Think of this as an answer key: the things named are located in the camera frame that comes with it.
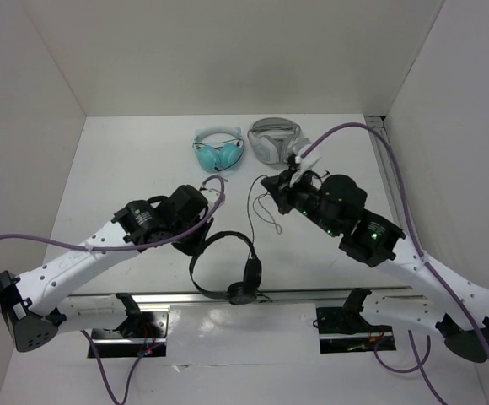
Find aluminium rail right side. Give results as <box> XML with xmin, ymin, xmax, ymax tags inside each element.
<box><xmin>364</xmin><ymin>114</ymin><xmax>401</xmax><ymax>220</ymax></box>

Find grey white headphones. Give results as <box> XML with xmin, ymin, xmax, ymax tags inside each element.
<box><xmin>247</xmin><ymin>117</ymin><xmax>311</xmax><ymax>165</ymax></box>

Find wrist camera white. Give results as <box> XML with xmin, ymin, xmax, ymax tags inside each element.
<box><xmin>200</xmin><ymin>187</ymin><xmax>225</xmax><ymax>209</ymax></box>
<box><xmin>288</xmin><ymin>143</ymin><xmax>321</xmax><ymax>187</ymax></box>

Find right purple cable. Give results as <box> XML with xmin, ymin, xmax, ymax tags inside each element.
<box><xmin>298</xmin><ymin>122</ymin><xmax>489</xmax><ymax>405</ymax></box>

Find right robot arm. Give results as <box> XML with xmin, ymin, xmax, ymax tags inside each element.
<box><xmin>261</xmin><ymin>170</ymin><xmax>489</xmax><ymax>363</ymax></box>

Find aluminium rail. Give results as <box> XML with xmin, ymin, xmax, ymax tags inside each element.
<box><xmin>58</xmin><ymin>284</ymin><xmax>431</xmax><ymax>305</ymax></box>
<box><xmin>364</xmin><ymin>114</ymin><xmax>401</xmax><ymax>220</ymax></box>

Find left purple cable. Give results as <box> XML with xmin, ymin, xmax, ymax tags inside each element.
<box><xmin>0</xmin><ymin>175</ymin><xmax>228</xmax><ymax>393</ymax></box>

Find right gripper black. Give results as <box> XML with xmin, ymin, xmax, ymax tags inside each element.
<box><xmin>260</xmin><ymin>165</ymin><xmax>340</xmax><ymax>236</ymax></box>

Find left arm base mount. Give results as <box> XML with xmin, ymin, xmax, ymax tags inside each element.
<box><xmin>89</xmin><ymin>305</ymin><xmax>169</xmax><ymax>359</ymax></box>

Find aluminium rail front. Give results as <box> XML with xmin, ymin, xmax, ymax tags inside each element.
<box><xmin>58</xmin><ymin>284</ymin><xmax>431</xmax><ymax>305</ymax></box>

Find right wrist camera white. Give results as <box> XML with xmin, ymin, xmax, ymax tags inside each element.
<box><xmin>288</xmin><ymin>143</ymin><xmax>321</xmax><ymax>187</ymax></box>

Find black headphones with cable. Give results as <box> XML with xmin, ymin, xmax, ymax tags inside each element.
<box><xmin>188</xmin><ymin>158</ymin><xmax>332</xmax><ymax>306</ymax></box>

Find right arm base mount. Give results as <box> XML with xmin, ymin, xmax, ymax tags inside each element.
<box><xmin>313</xmin><ymin>307</ymin><xmax>396</xmax><ymax>354</ymax></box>

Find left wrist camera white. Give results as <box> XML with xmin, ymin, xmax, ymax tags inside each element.
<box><xmin>200</xmin><ymin>187</ymin><xmax>225</xmax><ymax>209</ymax></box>

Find purple cable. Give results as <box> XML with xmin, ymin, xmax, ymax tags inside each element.
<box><xmin>0</xmin><ymin>175</ymin><xmax>228</xmax><ymax>393</ymax></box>
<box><xmin>298</xmin><ymin>122</ymin><xmax>489</xmax><ymax>405</ymax></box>

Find teal headphones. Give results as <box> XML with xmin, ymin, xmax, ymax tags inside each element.
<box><xmin>192</xmin><ymin>126</ymin><xmax>245</xmax><ymax>172</ymax></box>

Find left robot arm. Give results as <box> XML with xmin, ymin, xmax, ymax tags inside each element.
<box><xmin>0</xmin><ymin>185</ymin><xmax>220</xmax><ymax>353</ymax></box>

